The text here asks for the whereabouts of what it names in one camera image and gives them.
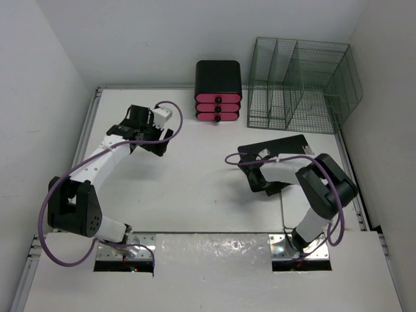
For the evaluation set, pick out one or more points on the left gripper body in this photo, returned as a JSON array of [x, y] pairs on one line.
[[149, 131]]

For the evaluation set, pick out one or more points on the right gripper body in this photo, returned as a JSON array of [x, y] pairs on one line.
[[270, 186]]

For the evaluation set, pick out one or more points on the black clipboard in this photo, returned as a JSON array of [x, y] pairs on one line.
[[289, 145]]

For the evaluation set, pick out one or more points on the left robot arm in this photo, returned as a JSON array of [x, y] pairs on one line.
[[73, 206]]

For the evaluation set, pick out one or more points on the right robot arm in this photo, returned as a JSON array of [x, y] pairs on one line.
[[326, 187]]

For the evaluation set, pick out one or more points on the black drawer cabinet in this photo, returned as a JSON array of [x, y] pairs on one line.
[[218, 77]]

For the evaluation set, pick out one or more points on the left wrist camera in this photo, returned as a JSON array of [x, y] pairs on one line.
[[161, 115]]

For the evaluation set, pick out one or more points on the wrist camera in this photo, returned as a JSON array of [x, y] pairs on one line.
[[161, 115], [264, 154]]

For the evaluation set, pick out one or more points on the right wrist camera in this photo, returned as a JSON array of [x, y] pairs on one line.
[[264, 154]]

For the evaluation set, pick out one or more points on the green wire mesh organizer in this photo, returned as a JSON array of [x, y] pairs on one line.
[[302, 85]]

